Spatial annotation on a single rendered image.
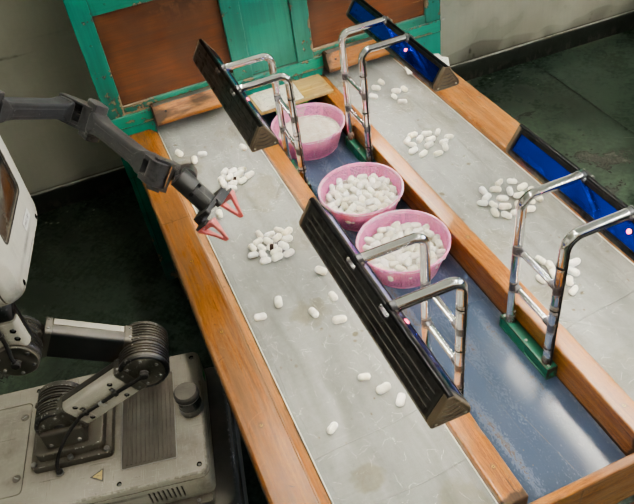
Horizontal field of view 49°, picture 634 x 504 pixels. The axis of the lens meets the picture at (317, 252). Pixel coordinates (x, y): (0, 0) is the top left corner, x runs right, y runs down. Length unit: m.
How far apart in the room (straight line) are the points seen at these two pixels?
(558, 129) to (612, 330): 2.14
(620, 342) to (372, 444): 0.64
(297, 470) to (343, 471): 0.10
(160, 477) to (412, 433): 0.71
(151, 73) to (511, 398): 1.65
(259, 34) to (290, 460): 1.63
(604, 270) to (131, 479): 1.36
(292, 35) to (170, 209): 0.86
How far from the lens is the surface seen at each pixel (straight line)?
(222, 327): 1.83
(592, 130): 3.86
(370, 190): 2.21
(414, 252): 1.98
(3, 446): 2.22
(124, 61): 2.59
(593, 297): 1.90
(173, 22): 2.57
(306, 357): 1.75
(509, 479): 1.53
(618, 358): 1.78
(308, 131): 2.54
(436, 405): 1.22
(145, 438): 2.05
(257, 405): 1.66
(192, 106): 2.64
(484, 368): 1.80
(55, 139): 3.65
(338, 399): 1.67
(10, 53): 3.46
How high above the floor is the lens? 2.09
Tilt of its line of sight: 42 degrees down
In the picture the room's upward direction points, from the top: 9 degrees counter-clockwise
